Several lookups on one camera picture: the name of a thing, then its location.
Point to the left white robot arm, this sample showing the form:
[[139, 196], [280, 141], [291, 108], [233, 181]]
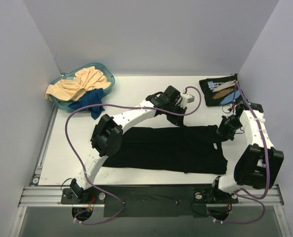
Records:
[[107, 134]]

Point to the teal plastic basket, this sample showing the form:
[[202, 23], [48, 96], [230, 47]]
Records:
[[63, 105]]

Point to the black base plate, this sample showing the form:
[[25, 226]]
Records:
[[152, 201]]

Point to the aluminium frame rail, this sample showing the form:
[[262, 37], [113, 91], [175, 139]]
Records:
[[48, 196]]

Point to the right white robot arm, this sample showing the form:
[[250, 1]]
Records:
[[260, 162]]

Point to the folded black printed t shirt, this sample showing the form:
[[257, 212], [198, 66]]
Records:
[[220, 91]]

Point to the beige t shirt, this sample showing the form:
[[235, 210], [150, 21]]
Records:
[[85, 80]]

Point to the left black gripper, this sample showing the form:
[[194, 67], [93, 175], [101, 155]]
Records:
[[175, 114]]

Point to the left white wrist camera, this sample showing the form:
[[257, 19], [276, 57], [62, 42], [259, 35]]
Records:
[[187, 98]]

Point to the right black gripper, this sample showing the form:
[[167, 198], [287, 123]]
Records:
[[222, 129]]

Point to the blue t shirt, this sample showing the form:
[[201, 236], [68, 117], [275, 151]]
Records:
[[89, 98]]

